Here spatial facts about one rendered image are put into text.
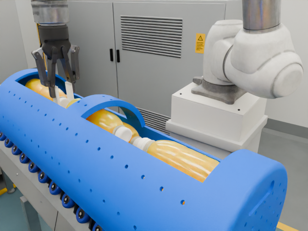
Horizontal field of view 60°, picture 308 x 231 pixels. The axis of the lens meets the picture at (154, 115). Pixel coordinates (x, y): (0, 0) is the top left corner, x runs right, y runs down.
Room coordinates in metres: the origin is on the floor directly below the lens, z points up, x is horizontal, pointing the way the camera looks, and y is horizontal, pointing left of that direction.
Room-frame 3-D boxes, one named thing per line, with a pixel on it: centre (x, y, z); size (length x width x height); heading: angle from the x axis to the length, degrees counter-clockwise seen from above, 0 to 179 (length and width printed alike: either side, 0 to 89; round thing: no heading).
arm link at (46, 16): (0.75, 0.27, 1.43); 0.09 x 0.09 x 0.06
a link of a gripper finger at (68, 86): (0.77, 0.26, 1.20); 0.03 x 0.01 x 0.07; 45
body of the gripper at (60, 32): (0.75, 0.27, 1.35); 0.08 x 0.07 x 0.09; 135
